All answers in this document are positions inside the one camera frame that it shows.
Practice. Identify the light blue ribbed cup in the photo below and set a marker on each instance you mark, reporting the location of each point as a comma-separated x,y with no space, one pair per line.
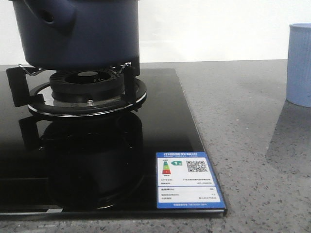
298,89

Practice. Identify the dark blue cooking pot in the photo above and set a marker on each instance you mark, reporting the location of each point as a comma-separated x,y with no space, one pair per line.
78,34

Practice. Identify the black pot support grate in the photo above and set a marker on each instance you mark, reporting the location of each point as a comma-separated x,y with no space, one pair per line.
40,100

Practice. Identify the blue energy label sticker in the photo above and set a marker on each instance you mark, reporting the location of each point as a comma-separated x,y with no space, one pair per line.
185,180

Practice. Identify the black glass gas stove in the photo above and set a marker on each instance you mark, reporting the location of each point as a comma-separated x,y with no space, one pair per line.
94,166

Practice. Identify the black gas burner head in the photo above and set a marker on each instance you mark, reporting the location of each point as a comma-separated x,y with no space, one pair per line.
80,86

